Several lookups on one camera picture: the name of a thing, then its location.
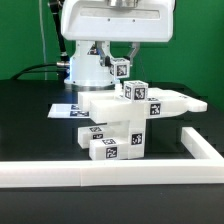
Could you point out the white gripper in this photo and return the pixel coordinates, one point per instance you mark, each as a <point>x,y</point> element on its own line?
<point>95,20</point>

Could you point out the small tagged cube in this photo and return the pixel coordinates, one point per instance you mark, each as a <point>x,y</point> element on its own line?
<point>120,68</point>
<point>135,90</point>

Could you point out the white chair back frame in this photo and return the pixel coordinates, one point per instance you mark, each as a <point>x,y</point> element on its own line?
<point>108,107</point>

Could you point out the white chair seat part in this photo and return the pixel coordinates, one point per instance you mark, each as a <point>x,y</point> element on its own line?
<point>132,138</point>

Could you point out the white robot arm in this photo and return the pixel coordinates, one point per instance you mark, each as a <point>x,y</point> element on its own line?
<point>85,69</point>

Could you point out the white U-shaped fence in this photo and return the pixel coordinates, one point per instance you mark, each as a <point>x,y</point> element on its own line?
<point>206,166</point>

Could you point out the white marker base plate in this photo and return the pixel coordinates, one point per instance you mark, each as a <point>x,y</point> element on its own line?
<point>66,111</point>

